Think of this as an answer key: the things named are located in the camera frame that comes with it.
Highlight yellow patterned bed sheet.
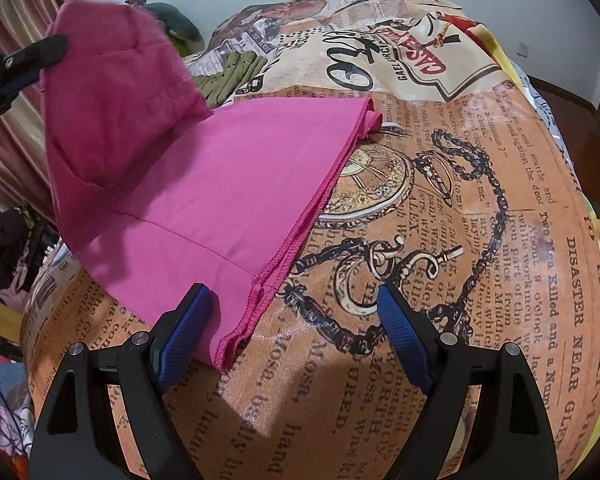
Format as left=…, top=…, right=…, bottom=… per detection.
left=480, top=20, right=600, bottom=281

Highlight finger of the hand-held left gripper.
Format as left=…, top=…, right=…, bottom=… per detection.
left=0, top=71, right=43, bottom=102
left=2, top=33, right=71, bottom=72

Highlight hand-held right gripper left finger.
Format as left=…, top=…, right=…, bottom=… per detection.
left=29, top=283, right=214, bottom=480

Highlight olive green garment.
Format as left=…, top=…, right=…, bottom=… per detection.
left=192, top=50, right=269, bottom=109

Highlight newspaper printed blanket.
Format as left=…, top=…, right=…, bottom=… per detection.
left=19, top=0, right=600, bottom=480

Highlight grey plush toy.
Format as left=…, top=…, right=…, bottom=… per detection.
left=142, top=2, right=206, bottom=52

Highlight pink pants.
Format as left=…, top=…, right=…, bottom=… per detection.
left=39, top=0, right=384, bottom=372

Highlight floral cloth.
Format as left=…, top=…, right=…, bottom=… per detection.
left=0, top=360, right=37, bottom=461

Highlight striped red curtain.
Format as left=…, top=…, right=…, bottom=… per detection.
left=0, top=0, right=87, bottom=213

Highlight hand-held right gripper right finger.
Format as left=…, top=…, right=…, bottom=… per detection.
left=377, top=282, right=561, bottom=480

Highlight dark clothes pile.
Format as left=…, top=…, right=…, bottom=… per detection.
left=0, top=204, right=63, bottom=311

